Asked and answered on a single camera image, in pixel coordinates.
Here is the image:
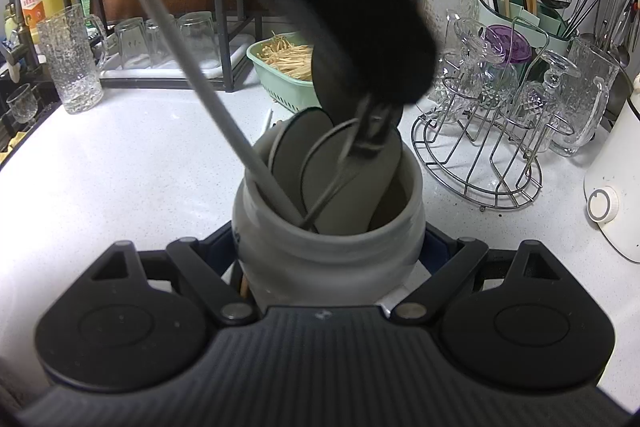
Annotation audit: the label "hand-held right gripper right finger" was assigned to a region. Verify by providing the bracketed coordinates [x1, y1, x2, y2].
[390, 224, 563, 327]

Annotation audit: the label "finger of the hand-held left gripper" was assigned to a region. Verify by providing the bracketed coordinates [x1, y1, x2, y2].
[280, 0, 436, 158]

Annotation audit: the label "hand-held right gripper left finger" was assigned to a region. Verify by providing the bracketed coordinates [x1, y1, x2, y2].
[85, 223, 257, 327]

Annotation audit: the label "metal fork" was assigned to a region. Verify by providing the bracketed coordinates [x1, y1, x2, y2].
[305, 97, 399, 228]

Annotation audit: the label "white mug with green logo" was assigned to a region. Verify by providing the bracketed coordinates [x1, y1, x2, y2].
[231, 127, 426, 309]

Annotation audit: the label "white chopstick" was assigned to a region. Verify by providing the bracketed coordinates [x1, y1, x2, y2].
[97, 0, 307, 229]

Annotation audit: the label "textured glass pitcher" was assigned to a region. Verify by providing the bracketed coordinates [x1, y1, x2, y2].
[417, 0, 482, 58]

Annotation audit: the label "crystal goblet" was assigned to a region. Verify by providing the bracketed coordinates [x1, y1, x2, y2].
[440, 18, 502, 124]
[514, 51, 582, 144]

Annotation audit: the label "enoki mushrooms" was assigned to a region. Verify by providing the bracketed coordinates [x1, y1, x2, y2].
[257, 34, 316, 82]

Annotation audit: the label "black metal rack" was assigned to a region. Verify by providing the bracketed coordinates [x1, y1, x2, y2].
[55, 0, 267, 94]

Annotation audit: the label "green plastic basket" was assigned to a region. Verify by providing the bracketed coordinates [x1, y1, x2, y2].
[247, 38, 322, 114]

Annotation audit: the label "small clear glass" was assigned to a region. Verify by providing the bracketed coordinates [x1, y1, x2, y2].
[145, 19, 173, 68]
[114, 18, 151, 69]
[177, 12, 222, 70]

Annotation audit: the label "white drip tray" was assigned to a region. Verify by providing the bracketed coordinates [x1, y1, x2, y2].
[97, 34, 257, 84]

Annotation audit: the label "green utensil holder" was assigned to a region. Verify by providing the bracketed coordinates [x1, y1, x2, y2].
[477, 0, 574, 58]

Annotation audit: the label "white electric pot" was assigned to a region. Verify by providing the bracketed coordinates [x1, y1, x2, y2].
[584, 74, 640, 265]

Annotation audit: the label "wide textured glass mug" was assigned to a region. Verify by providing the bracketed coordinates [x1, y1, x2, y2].
[550, 37, 627, 158]

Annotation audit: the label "tall textured glass mug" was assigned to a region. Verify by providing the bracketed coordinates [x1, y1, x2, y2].
[37, 4, 109, 116]

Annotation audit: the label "black sink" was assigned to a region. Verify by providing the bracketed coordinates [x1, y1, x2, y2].
[0, 77, 62, 168]

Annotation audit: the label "clear wine glass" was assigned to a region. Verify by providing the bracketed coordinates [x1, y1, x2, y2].
[6, 84, 39, 124]

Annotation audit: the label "wire glass rack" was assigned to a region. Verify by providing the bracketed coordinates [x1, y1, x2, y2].
[411, 17, 574, 211]

